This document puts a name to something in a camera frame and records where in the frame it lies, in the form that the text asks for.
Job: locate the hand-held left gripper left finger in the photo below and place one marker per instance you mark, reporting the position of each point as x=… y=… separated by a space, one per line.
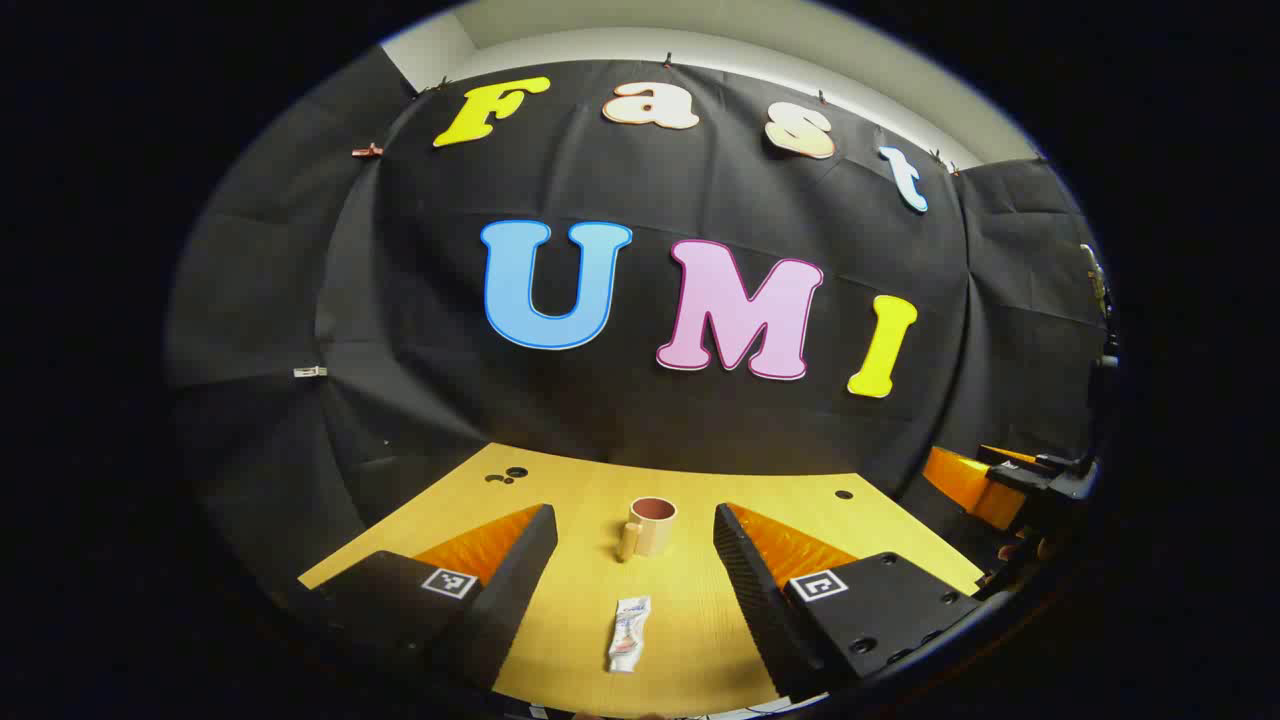
x=520 y=580

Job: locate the copper clip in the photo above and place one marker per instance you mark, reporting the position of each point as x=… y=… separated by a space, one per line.
x=367 y=151

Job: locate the beige cup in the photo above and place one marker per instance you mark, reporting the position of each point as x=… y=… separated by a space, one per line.
x=655 y=535

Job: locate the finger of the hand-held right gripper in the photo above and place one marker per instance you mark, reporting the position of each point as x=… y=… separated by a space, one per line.
x=965 y=485

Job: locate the black backdrop cloth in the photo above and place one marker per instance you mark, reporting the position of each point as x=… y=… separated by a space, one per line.
x=640 y=400

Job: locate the wooden desktop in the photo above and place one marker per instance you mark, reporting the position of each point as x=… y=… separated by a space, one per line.
x=590 y=520

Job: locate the metal clamp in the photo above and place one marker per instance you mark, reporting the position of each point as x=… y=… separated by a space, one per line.
x=1096 y=280

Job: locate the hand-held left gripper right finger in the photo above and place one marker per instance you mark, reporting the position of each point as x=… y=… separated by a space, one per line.
x=750 y=580

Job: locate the white toothpaste tube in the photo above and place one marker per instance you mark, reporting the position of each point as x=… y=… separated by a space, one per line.
x=628 y=640

